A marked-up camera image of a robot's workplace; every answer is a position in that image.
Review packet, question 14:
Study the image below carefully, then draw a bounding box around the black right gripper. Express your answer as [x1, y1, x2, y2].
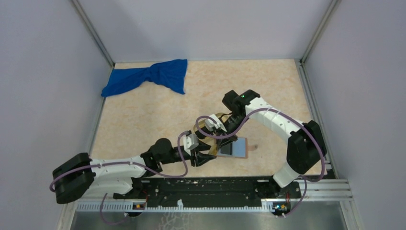
[214, 113, 249, 151]

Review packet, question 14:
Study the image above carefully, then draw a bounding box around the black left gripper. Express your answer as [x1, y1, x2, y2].
[160, 138, 216, 167]

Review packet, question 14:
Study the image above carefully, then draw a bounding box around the beige oval plastic tray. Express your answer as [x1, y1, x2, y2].
[192, 113, 232, 140]

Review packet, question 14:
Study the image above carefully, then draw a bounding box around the black VIP card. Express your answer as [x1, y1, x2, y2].
[218, 143, 232, 156]

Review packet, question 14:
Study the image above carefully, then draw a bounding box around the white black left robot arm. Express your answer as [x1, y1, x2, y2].
[49, 138, 216, 204]

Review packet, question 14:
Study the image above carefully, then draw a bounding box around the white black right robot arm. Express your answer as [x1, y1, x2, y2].
[222, 90, 326, 197]

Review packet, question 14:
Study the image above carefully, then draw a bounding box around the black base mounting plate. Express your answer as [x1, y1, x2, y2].
[113, 176, 302, 208]

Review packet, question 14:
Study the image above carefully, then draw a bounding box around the blue cloth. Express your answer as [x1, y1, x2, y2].
[101, 59, 188, 97]

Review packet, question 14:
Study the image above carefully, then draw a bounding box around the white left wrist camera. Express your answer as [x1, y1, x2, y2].
[183, 133, 199, 156]

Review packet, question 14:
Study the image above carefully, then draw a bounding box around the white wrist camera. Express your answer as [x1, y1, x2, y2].
[183, 133, 199, 156]
[204, 114, 223, 131]

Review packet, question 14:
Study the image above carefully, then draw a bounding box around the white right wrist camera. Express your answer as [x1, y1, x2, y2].
[204, 114, 223, 131]

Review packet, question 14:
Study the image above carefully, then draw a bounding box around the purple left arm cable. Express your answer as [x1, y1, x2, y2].
[49, 131, 191, 226]

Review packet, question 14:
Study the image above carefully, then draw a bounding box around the white slotted cable duct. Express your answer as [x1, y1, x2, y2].
[76, 200, 277, 213]

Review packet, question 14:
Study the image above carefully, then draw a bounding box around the aluminium right corner post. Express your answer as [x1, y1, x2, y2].
[300, 0, 341, 66]

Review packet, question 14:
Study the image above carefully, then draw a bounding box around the aluminium corner post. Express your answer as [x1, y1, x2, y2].
[300, 0, 341, 66]
[69, 0, 115, 68]

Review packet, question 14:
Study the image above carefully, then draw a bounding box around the aluminium front rail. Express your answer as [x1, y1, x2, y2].
[65, 179, 353, 202]

